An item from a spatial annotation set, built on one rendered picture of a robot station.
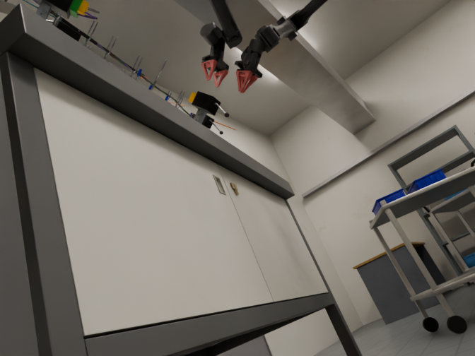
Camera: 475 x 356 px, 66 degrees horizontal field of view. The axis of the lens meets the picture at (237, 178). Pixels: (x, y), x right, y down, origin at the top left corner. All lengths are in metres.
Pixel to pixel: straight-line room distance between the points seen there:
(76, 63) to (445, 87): 6.56
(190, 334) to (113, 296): 0.15
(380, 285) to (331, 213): 2.32
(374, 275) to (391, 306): 0.39
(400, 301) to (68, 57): 4.64
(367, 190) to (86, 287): 6.44
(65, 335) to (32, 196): 0.16
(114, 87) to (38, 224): 0.32
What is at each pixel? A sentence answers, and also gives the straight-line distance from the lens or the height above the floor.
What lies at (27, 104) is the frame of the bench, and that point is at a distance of 0.57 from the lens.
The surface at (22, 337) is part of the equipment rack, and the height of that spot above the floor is 0.40.
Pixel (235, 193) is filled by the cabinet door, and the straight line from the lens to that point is 1.02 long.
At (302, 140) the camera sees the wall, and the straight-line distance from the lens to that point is 7.40.
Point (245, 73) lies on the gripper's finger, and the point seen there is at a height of 1.18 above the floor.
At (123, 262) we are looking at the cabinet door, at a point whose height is 0.49.
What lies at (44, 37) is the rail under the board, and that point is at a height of 0.82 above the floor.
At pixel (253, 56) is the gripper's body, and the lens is 1.42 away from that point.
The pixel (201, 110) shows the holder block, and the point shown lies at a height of 0.96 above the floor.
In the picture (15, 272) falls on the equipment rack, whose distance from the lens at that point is 0.36.
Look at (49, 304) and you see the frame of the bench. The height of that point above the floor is 0.44.
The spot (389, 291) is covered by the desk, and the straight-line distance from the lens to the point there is 4.95.
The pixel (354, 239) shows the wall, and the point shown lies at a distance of 6.79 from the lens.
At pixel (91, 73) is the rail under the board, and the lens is 0.67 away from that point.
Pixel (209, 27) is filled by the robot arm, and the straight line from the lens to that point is 1.55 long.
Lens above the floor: 0.33
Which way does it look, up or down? 24 degrees up
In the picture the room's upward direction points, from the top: 23 degrees counter-clockwise
